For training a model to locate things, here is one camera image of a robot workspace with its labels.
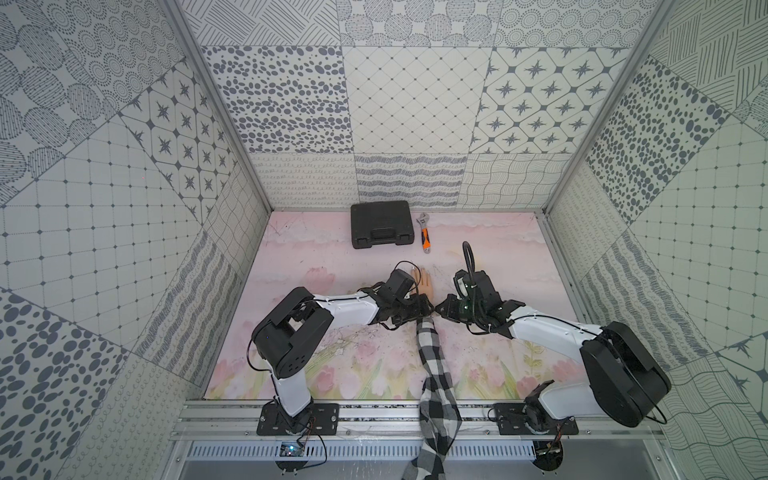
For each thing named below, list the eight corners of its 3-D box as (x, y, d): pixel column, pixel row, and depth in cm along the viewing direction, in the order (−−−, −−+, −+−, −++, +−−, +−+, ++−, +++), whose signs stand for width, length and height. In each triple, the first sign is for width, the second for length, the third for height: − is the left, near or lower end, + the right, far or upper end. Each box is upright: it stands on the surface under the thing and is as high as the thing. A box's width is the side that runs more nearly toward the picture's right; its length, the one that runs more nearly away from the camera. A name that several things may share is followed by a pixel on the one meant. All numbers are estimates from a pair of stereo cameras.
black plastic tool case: (348, 250, 110) (346, 240, 105) (354, 205, 126) (352, 194, 121) (413, 251, 110) (413, 240, 106) (410, 205, 126) (411, 194, 121)
